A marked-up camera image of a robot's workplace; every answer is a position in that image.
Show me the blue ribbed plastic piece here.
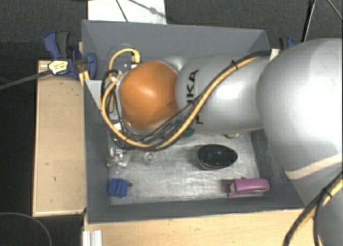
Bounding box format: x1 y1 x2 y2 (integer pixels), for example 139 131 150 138
108 177 133 198

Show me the grey metal bin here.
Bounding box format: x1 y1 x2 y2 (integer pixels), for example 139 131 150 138
81 19 307 224

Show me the pale wood flat board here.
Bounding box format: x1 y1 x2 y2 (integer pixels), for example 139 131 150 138
32 59 88 218

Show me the black round bowl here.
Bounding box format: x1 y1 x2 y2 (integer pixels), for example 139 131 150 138
197 144 238 171

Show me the purple stapler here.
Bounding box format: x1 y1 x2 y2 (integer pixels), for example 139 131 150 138
224 177 270 198

